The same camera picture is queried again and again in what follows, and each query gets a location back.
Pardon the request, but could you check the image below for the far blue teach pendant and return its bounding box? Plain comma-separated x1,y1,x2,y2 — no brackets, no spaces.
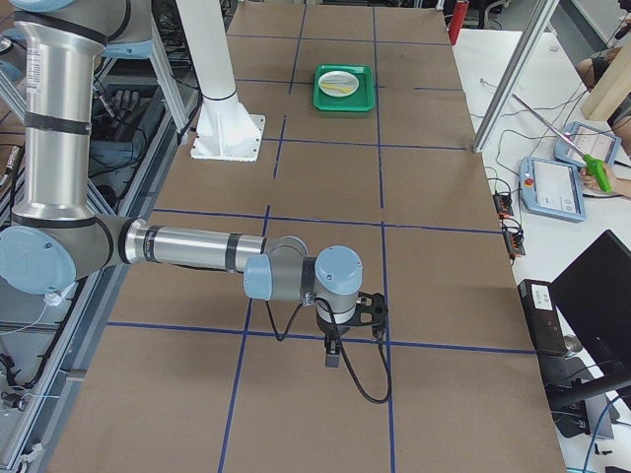
554,121,621,168

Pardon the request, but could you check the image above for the orange black connector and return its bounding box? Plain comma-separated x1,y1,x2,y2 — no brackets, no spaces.
502,227,526,260
493,192,514,218

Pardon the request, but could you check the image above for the green plastic tray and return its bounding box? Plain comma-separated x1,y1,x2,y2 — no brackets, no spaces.
313,63,376,112

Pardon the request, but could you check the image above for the orange black connector lower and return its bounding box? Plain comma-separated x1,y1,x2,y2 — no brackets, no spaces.
502,227,526,260

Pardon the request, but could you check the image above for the aluminium side frame rail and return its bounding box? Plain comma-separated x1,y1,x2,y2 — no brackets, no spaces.
1,114,178,472

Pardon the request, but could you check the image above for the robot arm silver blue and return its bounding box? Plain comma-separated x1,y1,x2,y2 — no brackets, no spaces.
1,1,363,368

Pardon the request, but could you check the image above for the near blue teach pendant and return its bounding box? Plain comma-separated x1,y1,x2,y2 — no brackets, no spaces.
519,157,587,222

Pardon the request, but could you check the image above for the black mini computer box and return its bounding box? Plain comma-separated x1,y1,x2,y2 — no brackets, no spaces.
518,279,567,357

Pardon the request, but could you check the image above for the aluminium frame post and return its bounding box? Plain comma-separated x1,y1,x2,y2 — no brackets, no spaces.
472,0,559,153

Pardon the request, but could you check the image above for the yellow plastic spoon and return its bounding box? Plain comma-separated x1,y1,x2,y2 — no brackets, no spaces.
319,84,356,97

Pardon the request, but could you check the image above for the black monitor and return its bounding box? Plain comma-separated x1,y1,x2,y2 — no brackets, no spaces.
548,230,630,410

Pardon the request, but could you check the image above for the blue network cable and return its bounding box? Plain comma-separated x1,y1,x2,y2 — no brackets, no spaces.
579,396,622,473

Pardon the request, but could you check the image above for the wooden beam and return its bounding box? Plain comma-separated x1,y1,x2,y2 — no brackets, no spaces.
581,39,630,121

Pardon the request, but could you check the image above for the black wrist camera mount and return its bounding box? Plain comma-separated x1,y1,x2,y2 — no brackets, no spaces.
355,292,388,340

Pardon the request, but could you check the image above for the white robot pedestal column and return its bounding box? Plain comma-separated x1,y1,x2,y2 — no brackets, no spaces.
176,0,265,163

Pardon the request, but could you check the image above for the green handled reacher grabber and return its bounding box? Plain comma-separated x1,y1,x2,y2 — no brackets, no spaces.
511,93,612,192

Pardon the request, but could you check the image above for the white round plate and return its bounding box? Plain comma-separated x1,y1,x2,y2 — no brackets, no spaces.
317,70,360,98

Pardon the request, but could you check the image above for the seated person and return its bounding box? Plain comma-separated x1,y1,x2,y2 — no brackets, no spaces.
577,42,630,199

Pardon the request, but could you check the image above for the blue teach pendant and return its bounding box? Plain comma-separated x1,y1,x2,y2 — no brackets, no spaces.
519,157,587,222
554,121,621,168

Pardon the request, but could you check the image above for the red cylinder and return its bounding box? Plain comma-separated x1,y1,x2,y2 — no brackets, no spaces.
448,0,469,45

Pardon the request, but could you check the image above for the orange black connector upper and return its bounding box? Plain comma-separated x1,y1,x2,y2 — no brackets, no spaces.
493,192,514,218

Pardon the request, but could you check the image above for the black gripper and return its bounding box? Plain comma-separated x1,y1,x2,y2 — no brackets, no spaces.
316,315,352,369

